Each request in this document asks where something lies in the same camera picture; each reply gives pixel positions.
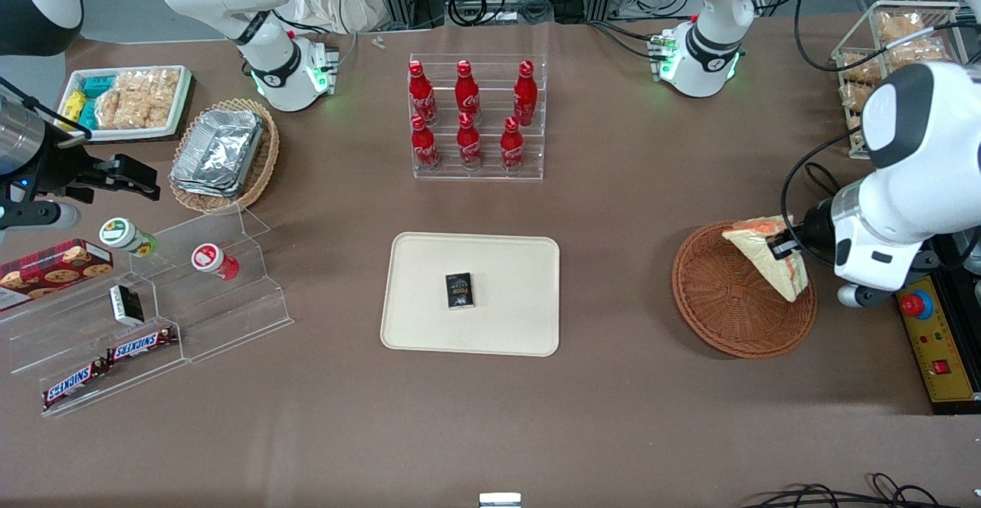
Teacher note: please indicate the clear acrylic bottle rack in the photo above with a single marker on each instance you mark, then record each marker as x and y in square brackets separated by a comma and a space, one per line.
[490, 175]

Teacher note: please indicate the clear acrylic step stand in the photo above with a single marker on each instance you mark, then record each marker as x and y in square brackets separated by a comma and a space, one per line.
[230, 316]

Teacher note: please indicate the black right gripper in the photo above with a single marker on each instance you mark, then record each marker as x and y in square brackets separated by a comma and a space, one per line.
[63, 171]

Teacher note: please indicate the teal snack pack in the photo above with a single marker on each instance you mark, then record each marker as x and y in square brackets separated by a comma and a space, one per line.
[87, 115]
[97, 86]

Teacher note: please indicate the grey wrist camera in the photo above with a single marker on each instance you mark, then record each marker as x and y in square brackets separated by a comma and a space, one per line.
[862, 295]
[38, 217]

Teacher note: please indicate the white snack tray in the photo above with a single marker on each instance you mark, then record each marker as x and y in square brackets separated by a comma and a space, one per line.
[184, 102]

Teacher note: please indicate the yellow snack pack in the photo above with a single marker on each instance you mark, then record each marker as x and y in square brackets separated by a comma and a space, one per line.
[73, 104]

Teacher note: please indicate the red white cup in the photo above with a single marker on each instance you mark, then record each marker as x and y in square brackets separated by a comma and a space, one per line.
[213, 260]

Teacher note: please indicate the small cracker bag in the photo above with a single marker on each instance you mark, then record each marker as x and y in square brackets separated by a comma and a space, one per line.
[858, 67]

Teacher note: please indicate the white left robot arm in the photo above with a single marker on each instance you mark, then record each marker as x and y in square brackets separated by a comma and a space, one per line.
[920, 155]

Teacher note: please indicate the large cracker bag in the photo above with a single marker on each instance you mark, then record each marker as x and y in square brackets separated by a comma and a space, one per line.
[904, 48]

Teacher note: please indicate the yellow emergency stop box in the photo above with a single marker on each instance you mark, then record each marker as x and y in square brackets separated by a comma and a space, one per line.
[946, 355]

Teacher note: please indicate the brown wicker basket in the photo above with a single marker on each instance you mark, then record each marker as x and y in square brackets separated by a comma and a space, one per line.
[728, 301]

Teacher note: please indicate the triangle sandwich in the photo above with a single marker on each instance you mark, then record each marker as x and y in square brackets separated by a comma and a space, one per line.
[785, 278]

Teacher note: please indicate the small black white box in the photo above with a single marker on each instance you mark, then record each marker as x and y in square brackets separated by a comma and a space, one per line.
[126, 305]

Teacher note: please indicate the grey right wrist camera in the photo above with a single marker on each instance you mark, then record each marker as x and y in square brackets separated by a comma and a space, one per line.
[38, 217]

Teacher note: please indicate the rice cracker bag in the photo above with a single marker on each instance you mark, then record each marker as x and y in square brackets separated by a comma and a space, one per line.
[161, 94]
[119, 106]

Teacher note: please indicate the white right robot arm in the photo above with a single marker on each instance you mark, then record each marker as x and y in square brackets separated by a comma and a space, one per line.
[264, 56]

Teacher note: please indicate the green lid bottle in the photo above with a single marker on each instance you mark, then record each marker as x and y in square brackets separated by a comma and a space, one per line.
[123, 235]

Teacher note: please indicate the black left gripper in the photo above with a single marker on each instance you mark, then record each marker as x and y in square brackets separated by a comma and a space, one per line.
[817, 232]

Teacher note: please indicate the beige plastic tray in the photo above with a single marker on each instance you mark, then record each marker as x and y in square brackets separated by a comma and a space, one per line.
[506, 324]

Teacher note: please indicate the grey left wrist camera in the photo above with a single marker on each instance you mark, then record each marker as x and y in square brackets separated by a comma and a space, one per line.
[862, 295]

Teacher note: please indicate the stacked foil containers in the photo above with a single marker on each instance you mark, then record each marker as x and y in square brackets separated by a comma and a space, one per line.
[218, 152]

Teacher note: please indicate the light wicker basket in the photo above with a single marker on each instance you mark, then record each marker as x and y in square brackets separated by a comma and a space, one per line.
[264, 163]

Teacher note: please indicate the red cola bottle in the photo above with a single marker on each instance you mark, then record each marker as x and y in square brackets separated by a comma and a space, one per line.
[525, 98]
[512, 148]
[469, 146]
[467, 98]
[421, 98]
[424, 148]

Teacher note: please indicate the Snickers bar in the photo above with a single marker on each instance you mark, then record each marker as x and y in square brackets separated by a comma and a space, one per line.
[74, 384]
[142, 345]

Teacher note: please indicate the red cookie box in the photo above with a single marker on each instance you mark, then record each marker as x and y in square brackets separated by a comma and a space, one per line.
[54, 270]

